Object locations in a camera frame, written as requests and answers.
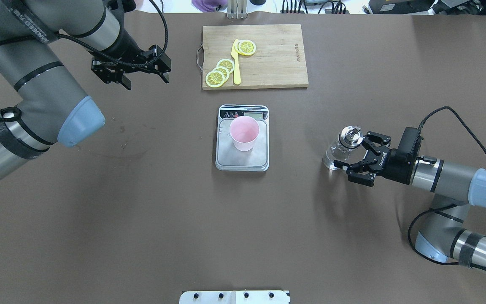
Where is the aluminium frame post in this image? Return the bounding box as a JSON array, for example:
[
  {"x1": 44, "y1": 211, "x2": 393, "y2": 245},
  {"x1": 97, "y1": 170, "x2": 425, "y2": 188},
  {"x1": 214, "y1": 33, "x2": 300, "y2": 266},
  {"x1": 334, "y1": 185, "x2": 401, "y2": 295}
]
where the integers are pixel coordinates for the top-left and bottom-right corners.
[{"x1": 227, "y1": 0, "x2": 248, "y2": 20}]

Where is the bamboo cutting board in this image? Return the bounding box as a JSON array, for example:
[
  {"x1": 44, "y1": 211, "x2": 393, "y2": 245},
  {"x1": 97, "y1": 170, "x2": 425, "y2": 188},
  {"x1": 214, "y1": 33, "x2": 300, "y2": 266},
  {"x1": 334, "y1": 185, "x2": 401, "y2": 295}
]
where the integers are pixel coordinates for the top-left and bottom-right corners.
[{"x1": 202, "y1": 24, "x2": 309, "y2": 90}]

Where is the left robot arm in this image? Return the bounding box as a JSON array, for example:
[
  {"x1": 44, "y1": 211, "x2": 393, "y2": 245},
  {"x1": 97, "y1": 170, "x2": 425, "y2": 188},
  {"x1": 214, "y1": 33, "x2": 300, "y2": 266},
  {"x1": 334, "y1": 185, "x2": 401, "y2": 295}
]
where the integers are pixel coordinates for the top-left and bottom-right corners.
[{"x1": 0, "y1": 0, "x2": 171, "y2": 180}]

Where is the pink plastic cup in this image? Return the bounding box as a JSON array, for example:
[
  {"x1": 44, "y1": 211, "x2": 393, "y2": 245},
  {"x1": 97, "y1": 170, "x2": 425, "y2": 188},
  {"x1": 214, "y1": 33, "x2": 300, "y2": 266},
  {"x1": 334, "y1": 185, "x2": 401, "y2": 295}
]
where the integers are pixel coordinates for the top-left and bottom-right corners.
[{"x1": 229, "y1": 116, "x2": 259, "y2": 152}]

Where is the black power strip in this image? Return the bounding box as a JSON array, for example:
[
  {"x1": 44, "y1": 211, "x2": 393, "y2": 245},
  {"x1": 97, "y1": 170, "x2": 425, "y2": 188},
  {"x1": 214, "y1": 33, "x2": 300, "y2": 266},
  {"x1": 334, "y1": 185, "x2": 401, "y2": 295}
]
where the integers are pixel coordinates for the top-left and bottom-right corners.
[{"x1": 279, "y1": 0, "x2": 349, "y2": 15}]

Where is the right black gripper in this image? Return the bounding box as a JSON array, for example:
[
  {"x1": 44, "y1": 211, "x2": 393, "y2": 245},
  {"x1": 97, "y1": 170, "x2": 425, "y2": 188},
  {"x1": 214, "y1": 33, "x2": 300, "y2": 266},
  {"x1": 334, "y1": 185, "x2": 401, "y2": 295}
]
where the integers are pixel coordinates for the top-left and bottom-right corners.
[{"x1": 343, "y1": 131, "x2": 416, "y2": 187}]

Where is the glass sauce dispenser bottle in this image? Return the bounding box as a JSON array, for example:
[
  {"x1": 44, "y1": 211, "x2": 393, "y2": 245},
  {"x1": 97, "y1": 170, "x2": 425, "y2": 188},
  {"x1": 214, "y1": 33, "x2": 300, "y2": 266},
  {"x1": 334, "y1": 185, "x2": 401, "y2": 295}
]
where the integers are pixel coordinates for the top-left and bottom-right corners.
[{"x1": 322, "y1": 126, "x2": 363, "y2": 171}]

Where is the lemon slice front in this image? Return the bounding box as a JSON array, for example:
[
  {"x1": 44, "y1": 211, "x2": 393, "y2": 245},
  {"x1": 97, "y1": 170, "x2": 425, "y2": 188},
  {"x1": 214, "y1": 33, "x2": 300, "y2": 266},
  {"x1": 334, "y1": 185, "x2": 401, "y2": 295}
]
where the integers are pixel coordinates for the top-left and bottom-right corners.
[{"x1": 205, "y1": 71, "x2": 226, "y2": 88}]

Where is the yellow plastic knife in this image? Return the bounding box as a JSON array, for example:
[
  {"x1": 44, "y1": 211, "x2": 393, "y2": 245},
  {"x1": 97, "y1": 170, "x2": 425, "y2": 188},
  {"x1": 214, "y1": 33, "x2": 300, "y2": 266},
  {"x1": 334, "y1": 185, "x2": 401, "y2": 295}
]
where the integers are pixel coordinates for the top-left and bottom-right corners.
[{"x1": 231, "y1": 41, "x2": 241, "y2": 85}]

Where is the lemon slice back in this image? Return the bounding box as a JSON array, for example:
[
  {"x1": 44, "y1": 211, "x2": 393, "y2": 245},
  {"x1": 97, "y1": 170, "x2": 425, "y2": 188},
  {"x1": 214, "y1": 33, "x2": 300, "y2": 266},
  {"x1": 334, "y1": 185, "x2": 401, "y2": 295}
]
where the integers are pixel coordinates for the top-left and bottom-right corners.
[{"x1": 216, "y1": 58, "x2": 235, "y2": 73}]

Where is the lemon slice by knife tip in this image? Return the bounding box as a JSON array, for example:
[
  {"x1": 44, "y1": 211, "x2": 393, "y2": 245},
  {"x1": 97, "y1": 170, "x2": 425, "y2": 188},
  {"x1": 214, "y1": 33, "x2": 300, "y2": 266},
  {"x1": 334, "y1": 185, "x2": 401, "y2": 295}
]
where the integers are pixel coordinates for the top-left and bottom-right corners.
[{"x1": 236, "y1": 40, "x2": 257, "y2": 56}]

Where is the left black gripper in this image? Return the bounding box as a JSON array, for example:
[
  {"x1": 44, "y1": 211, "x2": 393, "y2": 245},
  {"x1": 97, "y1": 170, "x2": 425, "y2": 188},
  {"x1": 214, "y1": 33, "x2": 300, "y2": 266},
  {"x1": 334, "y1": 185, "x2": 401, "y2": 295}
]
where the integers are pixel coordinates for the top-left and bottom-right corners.
[{"x1": 91, "y1": 45, "x2": 171, "y2": 90}]

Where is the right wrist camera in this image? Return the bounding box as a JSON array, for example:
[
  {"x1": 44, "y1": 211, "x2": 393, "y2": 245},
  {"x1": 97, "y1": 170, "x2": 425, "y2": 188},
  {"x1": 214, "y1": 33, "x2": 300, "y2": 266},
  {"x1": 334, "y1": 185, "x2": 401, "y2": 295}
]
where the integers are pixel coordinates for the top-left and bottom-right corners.
[{"x1": 396, "y1": 127, "x2": 422, "y2": 163}]

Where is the silver digital kitchen scale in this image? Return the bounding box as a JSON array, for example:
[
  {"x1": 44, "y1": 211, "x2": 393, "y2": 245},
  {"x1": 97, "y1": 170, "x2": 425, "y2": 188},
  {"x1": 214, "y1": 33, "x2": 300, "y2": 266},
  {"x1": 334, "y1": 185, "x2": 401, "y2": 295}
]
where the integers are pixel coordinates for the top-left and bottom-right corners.
[{"x1": 215, "y1": 104, "x2": 270, "y2": 172}]

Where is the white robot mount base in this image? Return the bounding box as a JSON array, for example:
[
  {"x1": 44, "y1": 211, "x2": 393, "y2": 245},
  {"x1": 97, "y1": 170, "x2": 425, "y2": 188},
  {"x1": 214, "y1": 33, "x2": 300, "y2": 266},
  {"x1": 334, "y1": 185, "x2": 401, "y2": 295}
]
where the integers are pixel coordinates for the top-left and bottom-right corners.
[{"x1": 179, "y1": 290, "x2": 291, "y2": 304}]

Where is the lemon slice middle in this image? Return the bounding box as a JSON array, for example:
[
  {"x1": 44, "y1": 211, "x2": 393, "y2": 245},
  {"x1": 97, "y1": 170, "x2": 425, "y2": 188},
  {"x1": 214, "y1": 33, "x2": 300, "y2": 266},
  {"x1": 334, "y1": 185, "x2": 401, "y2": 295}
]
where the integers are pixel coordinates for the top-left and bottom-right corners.
[{"x1": 213, "y1": 67, "x2": 231, "y2": 81}]

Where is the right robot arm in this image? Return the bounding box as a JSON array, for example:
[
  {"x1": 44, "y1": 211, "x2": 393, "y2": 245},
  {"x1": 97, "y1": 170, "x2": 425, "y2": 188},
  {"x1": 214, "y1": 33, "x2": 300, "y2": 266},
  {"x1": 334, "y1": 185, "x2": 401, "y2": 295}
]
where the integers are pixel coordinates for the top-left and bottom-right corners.
[{"x1": 334, "y1": 127, "x2": 486, "y2": 271}]

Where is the lemon slice under tip slice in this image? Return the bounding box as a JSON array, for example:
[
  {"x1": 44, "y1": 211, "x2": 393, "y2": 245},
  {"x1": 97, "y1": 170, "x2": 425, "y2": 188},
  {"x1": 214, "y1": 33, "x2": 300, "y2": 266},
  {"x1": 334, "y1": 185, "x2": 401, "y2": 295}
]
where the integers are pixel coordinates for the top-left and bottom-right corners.
[{"x1": 233, "y1": 40, "x2": 242, "y2": 54}]

